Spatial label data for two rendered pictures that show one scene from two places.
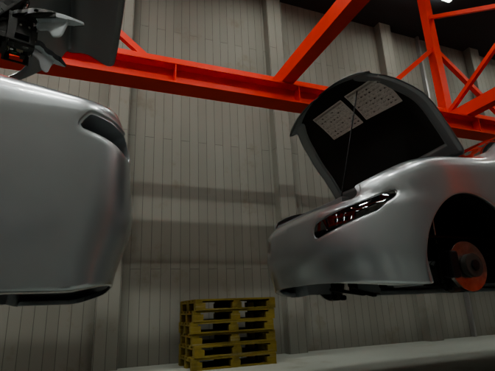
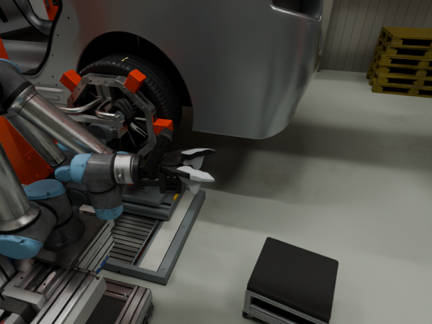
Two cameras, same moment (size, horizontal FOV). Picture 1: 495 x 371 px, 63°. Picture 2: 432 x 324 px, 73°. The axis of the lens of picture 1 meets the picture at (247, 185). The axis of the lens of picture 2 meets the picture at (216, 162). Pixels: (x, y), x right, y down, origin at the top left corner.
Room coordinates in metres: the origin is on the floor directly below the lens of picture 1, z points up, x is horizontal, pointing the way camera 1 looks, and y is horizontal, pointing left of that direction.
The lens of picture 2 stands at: (0.33, 0.02, 1.65)
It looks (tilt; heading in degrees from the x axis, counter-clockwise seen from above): 35 degrees down; 38
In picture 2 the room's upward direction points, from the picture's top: straight up
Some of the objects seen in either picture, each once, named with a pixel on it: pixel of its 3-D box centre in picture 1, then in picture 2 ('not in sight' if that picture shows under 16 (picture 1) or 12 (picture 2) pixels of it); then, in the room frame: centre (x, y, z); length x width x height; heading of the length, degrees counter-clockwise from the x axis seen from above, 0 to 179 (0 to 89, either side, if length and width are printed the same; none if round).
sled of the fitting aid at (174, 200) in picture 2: not in sight; (147, 195); (1.36, 1.49, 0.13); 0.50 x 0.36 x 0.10; 112
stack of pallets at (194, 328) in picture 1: (225, 330); (416, 61); (5.59, 0.36, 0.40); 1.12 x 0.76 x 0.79; 113
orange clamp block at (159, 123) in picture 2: not in sight; (162, 127); (1.32, 1.17, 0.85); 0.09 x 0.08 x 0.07; 112
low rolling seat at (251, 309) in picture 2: not in sight; (290, 290); (1.29, 0.25, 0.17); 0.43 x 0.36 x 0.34; 103
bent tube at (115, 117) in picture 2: not in sight; (110, 102); (1.12, 1.32, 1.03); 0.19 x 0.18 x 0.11; 22
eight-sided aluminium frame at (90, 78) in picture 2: not in sight; (114, 121); (1.19, 1.46, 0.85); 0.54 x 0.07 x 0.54; 112
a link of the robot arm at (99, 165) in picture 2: not in sight; (97, 169); (0.61, 0.62, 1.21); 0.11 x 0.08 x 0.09; 127
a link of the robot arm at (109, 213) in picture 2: not in sight; (108, 194); (0.63, 0.63, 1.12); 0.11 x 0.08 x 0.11; 37
